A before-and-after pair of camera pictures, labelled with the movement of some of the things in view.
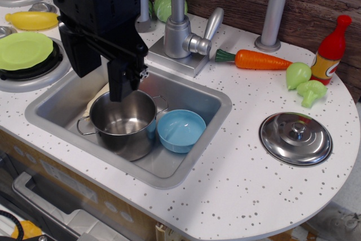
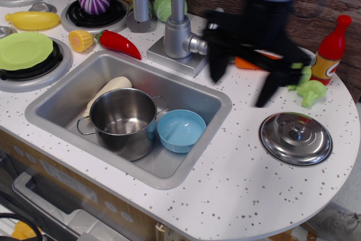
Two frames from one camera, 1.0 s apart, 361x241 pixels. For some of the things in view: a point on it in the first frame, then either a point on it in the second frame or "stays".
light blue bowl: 179,130 stays
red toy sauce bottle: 328,58 stays
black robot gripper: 100,17 to 229,35
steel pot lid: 296,138 stays
